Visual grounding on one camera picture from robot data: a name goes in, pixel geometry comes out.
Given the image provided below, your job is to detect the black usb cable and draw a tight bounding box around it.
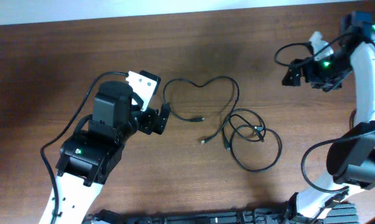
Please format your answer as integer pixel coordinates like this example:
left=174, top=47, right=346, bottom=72
left=223, top=108, right=283, bottom=173
left=162, top=76, right=240, bottom=145

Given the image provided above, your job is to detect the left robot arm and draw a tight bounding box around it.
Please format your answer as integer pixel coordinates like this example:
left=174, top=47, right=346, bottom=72
left=40, top=81, right=169, bottom=223

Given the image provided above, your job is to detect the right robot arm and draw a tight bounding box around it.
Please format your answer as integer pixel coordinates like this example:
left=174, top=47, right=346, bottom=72
left=264, top=11, right=375, bottom=223

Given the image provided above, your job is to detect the right camera cable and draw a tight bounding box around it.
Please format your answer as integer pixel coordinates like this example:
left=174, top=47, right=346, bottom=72
left=274, top=30, right=375, bottom=224

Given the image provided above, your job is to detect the camera cable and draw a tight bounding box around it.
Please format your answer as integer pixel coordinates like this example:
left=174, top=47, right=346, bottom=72
left=40, top=71, right=129, bottom=224
left=274, top=30, right=375, bottom=224

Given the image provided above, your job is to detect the left camera cable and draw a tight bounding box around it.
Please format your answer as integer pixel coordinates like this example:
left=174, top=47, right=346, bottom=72
left=40, top=71, right=129, bottom=224

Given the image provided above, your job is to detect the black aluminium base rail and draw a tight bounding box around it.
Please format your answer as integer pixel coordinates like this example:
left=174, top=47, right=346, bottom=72
left=83, top=203, right=359, bottom=224

